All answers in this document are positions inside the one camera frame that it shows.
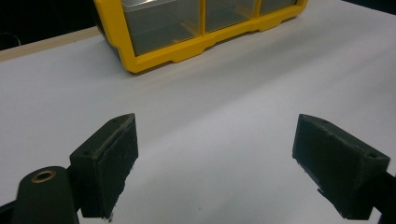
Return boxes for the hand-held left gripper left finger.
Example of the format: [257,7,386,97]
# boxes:
[69,113,139,219]

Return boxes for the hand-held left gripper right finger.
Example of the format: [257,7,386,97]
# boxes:
[291,113,391,220]

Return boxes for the yellow drawer organizer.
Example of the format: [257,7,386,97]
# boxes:
[92,0,309,75]

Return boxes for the clear plastic drawer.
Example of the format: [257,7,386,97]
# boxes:
[120,0,201,57]
[205,0,258,34]
[259,0,299,16]

